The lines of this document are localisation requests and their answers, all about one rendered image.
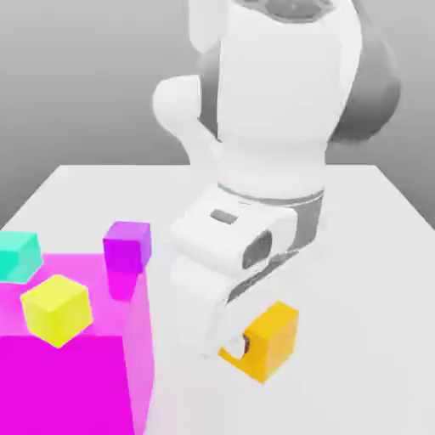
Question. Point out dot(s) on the small purple cube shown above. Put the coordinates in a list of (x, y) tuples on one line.
[(125, 246)]

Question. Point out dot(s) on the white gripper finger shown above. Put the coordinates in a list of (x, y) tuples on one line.
[(235, 347)]

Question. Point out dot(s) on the large magenta box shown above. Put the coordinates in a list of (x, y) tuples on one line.
[(68, 384)]

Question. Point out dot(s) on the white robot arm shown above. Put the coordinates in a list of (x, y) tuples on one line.
[(278, 102)]

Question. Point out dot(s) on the small orange cube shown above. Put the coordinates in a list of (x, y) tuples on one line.
[(273, 340)]

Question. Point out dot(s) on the small yellow cube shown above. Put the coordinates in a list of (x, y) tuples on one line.
[(56, 311)]

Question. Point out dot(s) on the small teal cube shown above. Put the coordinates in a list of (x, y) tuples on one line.
[(18, 256)]

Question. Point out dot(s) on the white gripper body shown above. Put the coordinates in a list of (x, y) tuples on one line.
[(200, 306)]

